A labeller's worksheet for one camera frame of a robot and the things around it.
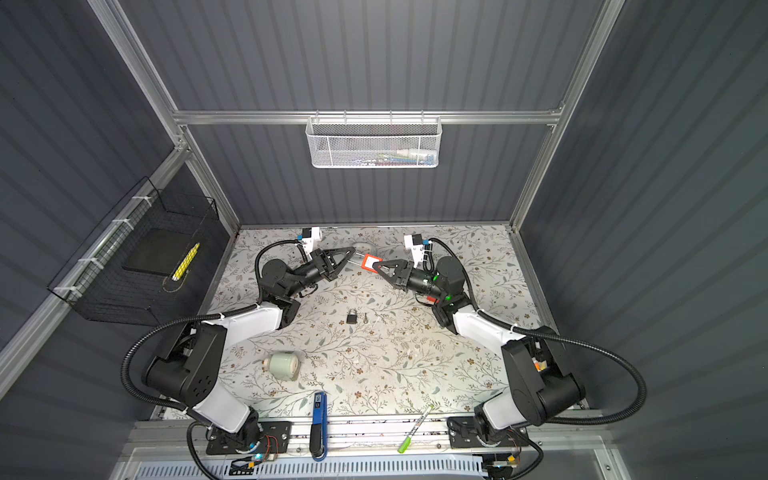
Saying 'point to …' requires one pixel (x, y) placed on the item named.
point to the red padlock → (368, 261)
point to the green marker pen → (415, 430)
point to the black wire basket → (95, 285)
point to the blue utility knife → (319, 427)
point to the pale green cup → (283, 364)
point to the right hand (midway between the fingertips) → (376, 274)
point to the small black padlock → (351, 318)
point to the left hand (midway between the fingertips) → (356, 253)
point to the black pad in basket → (158, 252)
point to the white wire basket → (373, 142)
